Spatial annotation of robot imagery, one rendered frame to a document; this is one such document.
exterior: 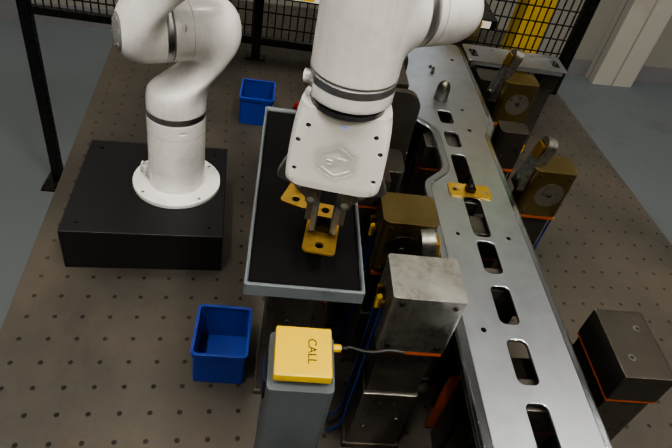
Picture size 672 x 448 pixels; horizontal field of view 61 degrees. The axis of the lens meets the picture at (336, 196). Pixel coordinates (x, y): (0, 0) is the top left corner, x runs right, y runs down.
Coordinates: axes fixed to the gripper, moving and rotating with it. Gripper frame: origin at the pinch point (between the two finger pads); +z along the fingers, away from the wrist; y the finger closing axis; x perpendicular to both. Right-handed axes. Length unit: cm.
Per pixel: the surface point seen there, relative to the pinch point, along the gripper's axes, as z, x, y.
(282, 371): 6.6, -17.1, -1.3
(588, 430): 22.6, -7.5, 39.7
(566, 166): 18, 47, 46
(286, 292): 6.8, -7.0, -2.6
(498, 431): 22.6, -9.9, 27.2
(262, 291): 7.0, -7.4, -5.3
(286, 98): 53, 108, -18
